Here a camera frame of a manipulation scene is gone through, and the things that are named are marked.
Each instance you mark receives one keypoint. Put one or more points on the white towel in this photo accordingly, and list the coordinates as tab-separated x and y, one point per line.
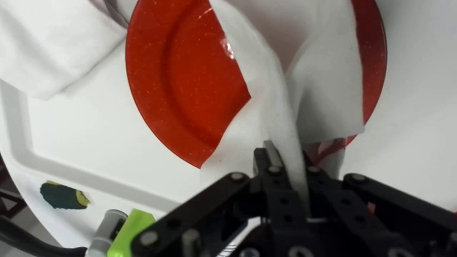
53	43
271	107

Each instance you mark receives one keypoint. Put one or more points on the red plate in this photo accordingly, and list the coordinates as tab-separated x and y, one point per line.
185	71

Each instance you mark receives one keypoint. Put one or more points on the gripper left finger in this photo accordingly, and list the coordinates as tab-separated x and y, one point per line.
214	200

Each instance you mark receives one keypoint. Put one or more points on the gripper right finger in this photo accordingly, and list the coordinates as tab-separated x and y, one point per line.
385	203

